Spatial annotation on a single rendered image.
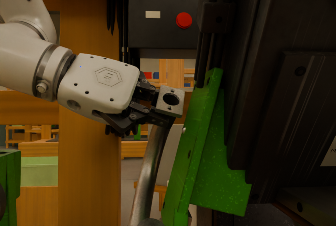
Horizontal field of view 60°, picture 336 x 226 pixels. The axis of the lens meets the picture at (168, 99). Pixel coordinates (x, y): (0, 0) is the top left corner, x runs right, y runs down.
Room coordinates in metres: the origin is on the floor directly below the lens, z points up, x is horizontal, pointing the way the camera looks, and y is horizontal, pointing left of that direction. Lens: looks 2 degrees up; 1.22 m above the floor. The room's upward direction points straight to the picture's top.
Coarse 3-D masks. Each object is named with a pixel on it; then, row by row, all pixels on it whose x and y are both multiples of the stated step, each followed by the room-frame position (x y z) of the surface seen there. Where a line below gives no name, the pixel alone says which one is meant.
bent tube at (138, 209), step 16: (160, 96) 0.44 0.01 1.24; (176, 96) 0.45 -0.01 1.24; (160, 112) 0.42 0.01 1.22; (176, 112) 0.42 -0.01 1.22; (160, 128) 0.47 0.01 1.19; (160, 144) 0.49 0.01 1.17; (144, 160) 0.50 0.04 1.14; (160, 160) 0.51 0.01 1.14; (144, 176) 0.49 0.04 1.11; (144, 192) 0.47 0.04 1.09; (144, 208) 0.45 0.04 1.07; (128, 224) 0.43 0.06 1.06
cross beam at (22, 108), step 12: (0, 96) 0.75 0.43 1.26; (12, 96) 0.76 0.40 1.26; (24, 96) 0.76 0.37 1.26; (0, 108) 0.75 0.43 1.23; (12, 108) 0.76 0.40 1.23; (24, 108) 0.76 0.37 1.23; (36, 108) 0.76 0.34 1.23; (48, 108) 0.76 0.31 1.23; (0, 120) 0.75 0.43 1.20; (12, 120) 0.76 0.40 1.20; (24, 120) 0.76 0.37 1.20; (36, 120) 0.76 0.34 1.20; (48, 120) 0.76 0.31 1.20; (180, 120) 0.79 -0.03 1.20
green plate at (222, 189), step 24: (216, 72) 0.33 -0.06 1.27; (192, 96) 0.43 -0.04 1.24; (216, 96) 0.33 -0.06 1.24; (192, 120) 0.38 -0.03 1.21; (216, 120) 0.34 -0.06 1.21; (192, 144) 0.34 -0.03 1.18; (216, 144) 0.34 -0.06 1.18; (192, 168) 0.33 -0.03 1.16; (216, 168) 0.34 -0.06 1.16; (168, 192) 0.42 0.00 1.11; (192, 192) 0.34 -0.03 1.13; (216, 192) 0.34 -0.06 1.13; (240, 192) 0.35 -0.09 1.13; (168, 216) 0.37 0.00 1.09
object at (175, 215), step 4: (176, 208) 0.33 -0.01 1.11; (172, 212) 0.33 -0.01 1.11; (176, 212) 0.33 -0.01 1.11; (188, 212) 0.33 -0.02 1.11; (172, 216) 0.33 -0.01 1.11; (176, 216) 0.32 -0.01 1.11; (180, 216) 0.32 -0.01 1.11; (184, 216) 0.33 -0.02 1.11; (168, 220) 0.35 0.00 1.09; (172, 220) 0.32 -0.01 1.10; (176, 220) 0.32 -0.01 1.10; (180, 220) 0.32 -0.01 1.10; (184, 220) 0.32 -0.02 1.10; (168, 224) 0.34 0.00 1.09; (172, 224) 0.32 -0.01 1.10; (176, 224) 0.32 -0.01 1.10; (180, 224) 0.32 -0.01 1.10; (184, 224) 0.32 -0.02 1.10
